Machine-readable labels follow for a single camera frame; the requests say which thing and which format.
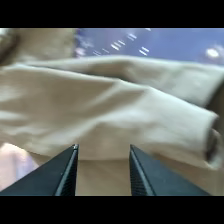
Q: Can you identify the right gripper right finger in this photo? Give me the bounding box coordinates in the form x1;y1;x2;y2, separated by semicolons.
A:
128;144;211;197

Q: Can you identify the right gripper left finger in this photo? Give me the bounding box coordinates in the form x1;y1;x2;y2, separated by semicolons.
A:
0;143;80;197

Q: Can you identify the beige shirt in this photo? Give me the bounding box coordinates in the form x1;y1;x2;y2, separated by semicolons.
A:
0;28;224;197

